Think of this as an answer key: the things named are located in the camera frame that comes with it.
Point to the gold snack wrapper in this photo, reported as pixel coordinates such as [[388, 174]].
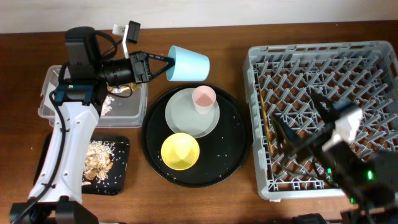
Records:
[[125, 88]]

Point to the light grey plate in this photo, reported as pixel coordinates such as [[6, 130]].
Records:
[[182, 117]]

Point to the grey dishwasher rack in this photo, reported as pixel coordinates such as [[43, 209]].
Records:
[[365, 72]]

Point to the black rectangular waste tray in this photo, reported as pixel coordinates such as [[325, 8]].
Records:
[[114, 184]]

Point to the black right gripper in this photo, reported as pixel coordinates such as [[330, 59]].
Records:
[[310, 140]]

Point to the wooden chopstick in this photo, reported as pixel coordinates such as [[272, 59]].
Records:
[[266, 124]]

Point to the clear plastic waste bin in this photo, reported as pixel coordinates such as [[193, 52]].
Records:
[[128, 111]]

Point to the white napkin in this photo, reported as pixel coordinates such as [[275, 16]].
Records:
[[106, 108]]

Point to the light blue cup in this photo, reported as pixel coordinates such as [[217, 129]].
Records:
[[189, 66]]

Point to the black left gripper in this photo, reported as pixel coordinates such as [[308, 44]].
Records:
[[139, 67]]

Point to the food scraps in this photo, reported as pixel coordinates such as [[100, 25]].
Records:
[[98, 162]]

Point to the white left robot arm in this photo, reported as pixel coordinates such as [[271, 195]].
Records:
[[56, 195]]

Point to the round black serving tray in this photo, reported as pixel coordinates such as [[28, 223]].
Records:
[[222, 152]]

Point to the yellow bowl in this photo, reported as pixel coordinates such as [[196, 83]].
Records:
[[180, 151]]

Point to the pink cup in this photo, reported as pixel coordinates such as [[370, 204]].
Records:
[[203, 98]]

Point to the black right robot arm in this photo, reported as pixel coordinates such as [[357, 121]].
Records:
[[371, 185]]

